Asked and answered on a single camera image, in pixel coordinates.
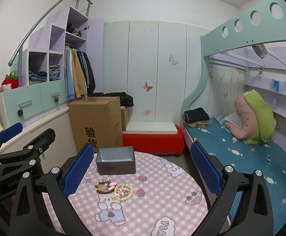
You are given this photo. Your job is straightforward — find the grey metal handrail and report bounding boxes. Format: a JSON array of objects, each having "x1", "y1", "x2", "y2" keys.
[{"x1": 8, "y1": 0, "x2": 93, "y2": 67}]

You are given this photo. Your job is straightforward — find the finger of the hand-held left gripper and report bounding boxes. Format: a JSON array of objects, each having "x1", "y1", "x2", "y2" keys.
[
  {"x1": 0, "y1": 128, "x2": 56, "y2": 175},
  {"x1": 0, "y1": 122, "x2": 24, "y2": 156}
]

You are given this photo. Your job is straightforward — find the mustard hanging coat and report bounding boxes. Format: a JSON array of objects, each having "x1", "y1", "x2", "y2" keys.
[{"x1": 72, "y1": 49, "x2": 87, "y2": 98}]

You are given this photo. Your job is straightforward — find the grey hanging bag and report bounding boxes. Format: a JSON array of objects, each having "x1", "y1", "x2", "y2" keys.
[{"x1": 252, "y1": 44, "x2": 267, "y2": 59}]

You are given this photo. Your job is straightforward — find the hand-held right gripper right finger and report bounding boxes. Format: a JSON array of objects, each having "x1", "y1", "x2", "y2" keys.
[{"x1": 190, "y1": 141, "x2": 274, "y2": 236}]

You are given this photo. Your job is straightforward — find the clothes on shelf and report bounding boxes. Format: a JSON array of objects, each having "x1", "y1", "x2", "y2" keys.
[{"x1": 67, "y1": 23, "x2": 82, "y2": 36}]

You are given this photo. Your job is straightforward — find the large cardboard box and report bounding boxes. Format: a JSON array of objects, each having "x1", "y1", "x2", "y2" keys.
[{"x1": 68, "y1": 97, "x2": 124, "y2": 153}]

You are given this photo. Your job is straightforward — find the pink pillow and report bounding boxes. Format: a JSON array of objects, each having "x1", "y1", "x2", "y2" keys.
[{"x1": 225, "y1": 96, "x2": 277, "y2": 140}]

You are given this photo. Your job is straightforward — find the black bag behind box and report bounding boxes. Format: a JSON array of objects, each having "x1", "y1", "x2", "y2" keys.
[{"x1": 91, "y1": 92, "x2": 134, "y2": 108}]

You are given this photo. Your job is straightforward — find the light blue hanging garment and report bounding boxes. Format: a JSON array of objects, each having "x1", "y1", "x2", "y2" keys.
[{"x1": 65, "y1": 48, "x2": 76, "y2": 101}]

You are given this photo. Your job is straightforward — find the folded dark jeans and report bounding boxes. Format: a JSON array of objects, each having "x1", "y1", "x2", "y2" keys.
[{"x1": 29, "y1": 71, "x2": 47, "y2": 85}]

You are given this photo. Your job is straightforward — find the red strawberry plush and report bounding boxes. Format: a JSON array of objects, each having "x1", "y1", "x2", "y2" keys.
[{"x1": 2, "y1": 70, "x2": 19, "y2": 89}]

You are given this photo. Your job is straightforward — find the white pillow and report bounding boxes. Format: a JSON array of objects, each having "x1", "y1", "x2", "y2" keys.
[{"x1": 225, "y1": 113, "x2": 242, "y2": 128}]

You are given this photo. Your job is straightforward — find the cream bead bracelet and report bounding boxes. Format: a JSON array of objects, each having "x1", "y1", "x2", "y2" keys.
[{"x1": 113, "y1": 184, "x2": 134, "y2": 201}]

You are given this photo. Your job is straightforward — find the green blanket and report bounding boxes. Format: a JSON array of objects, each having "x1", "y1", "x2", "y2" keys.
[{"x1": 242, "y1": 90, "x2": 276, "y2": 145}]

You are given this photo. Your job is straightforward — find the small cardboard box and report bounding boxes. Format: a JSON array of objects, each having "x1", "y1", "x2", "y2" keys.
[{"x1": 120, "y1": 107, "x2": 133, "y2": 131}]

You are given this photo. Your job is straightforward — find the pink checked bear tablecloth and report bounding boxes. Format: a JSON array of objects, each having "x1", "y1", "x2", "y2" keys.
[{"x1": 42, "y1": 150, "x2": 212, "y2": 236}]

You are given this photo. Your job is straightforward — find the folded light jeans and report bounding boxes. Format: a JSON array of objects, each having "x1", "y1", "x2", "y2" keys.
[{"x1": 49, "y1": 65, "x2": 60, "y2": 81}]

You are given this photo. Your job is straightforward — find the white wardrobe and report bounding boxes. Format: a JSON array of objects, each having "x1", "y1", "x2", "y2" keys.
[{"x1": 103, "y1": 20, "x2": 207, "y2": 128}]

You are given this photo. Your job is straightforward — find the dark hanging jackets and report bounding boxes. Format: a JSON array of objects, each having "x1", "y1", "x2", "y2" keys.
[{"x1": 80, "y1": 50, "x2": 96, "y2": 96}]

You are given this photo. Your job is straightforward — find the teal bunk bed frame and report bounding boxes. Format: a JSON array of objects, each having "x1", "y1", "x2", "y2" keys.
[{"x1": 182, "y1": 1, "x2": 286, "y2": 236}]

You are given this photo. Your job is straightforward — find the curved white cabinet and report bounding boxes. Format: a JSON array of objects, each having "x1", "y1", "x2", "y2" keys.
[{"x1": 0, "y1": 106, "x2": 82, "y2": 172}]

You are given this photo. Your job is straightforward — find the teal drawer cabinet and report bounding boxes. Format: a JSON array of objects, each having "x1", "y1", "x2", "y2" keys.
[{"x1": 0, "y1": 79, "x2": 68, "y2": 128}]

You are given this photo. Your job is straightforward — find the blue candy print bed sheet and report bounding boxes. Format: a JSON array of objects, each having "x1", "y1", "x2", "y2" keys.
[{"x1": 186, "y1": 115, "x2": 286, "y2": 236}]

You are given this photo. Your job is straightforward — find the purple stair cabinet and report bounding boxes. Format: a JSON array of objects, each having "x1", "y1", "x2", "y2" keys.
[{"x1": 9, "y1": 7, "x2": 104, "y2": 99}]

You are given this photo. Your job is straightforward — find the grey rectangular storage box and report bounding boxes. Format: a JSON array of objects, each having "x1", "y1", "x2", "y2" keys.
[{"x1": 95, "y1": 146, "x2": 136, "y2": 175}]

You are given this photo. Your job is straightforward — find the tan folded cloth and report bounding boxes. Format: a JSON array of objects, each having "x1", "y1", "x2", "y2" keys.
[{"x1": 183, "y1": 119, "x2": 213, "y2": 129}]

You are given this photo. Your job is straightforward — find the dark folded clothes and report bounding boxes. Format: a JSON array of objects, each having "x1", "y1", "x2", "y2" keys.
[{"x1": 183, "y1": 107, "x2": 210, "y2": 123}]

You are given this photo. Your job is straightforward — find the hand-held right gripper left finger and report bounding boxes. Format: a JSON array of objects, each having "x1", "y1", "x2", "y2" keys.
[{"x1": 9, "y1": 143, "x2": 95, "y2": 236}]

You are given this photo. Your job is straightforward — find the red ottoman with white top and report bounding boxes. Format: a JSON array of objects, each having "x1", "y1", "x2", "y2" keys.
[{"x1": 122, "y1": 122, "x2": 185, "y2": 156}]

